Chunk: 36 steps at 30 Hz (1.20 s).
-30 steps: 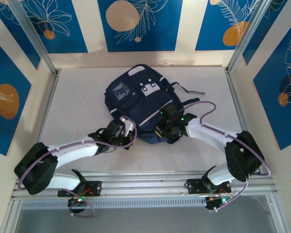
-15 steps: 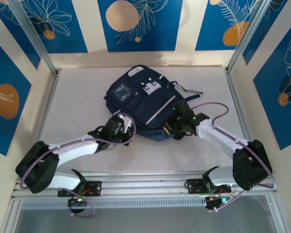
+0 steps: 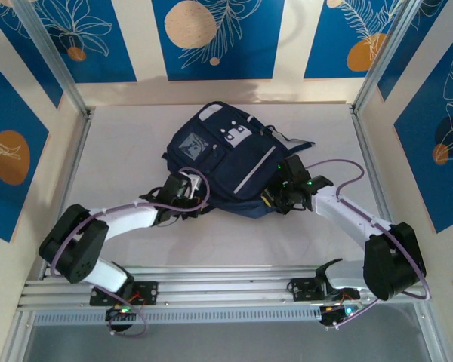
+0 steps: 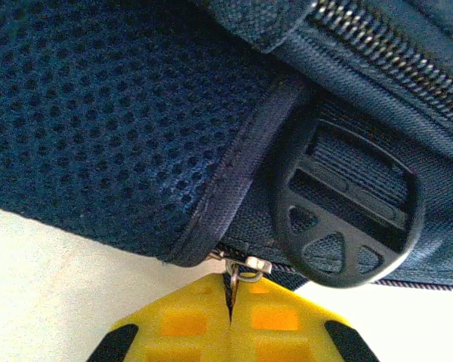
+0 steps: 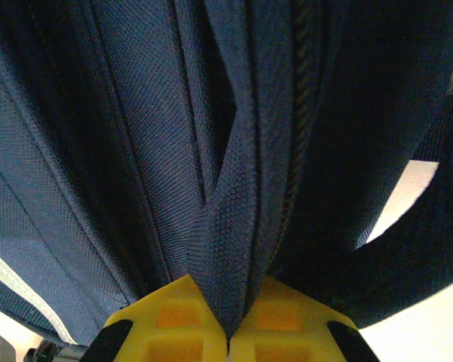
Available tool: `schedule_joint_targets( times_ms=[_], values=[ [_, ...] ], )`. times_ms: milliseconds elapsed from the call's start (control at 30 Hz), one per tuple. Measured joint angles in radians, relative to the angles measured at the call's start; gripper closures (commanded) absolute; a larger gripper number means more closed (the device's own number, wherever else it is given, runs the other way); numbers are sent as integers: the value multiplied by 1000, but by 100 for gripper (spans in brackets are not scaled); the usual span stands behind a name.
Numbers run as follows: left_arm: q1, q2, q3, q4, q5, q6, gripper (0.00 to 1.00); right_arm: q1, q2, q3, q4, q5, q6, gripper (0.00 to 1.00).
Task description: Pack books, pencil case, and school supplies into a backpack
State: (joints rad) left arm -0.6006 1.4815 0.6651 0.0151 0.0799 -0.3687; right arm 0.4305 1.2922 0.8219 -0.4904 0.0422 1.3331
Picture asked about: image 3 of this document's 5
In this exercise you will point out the navy blue backpack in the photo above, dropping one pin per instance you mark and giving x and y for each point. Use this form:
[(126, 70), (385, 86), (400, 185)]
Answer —
[(249, 151)]

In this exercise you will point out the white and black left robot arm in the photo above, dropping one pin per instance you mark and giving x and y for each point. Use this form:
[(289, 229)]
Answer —
[(132, 218)]

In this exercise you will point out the aluminium mounting rails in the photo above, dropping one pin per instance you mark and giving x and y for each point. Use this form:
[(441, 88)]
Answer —
[(219, 290)]

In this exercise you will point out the grey metal panel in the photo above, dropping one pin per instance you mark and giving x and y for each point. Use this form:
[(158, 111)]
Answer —
[(226, 343)]

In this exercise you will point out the aluminium side rail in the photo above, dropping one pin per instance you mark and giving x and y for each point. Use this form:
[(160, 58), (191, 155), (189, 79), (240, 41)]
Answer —
[(78, 151), (365, 151)]

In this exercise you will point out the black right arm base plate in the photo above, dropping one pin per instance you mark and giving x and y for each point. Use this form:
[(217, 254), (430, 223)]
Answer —
[(302, 288)]

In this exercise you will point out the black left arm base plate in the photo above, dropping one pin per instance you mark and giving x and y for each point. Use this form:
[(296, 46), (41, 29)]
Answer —
[(151, 290)]

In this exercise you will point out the blue floral wall poster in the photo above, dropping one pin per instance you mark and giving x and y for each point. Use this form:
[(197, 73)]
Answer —
[(249, 56), (430, 188), (109, 56), (7, 113), (22, 56), (411, 64), (324, 56)]

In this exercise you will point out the aluminium frame post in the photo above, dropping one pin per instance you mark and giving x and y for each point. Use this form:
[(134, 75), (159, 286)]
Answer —
[(393, 41), (45, 41)]

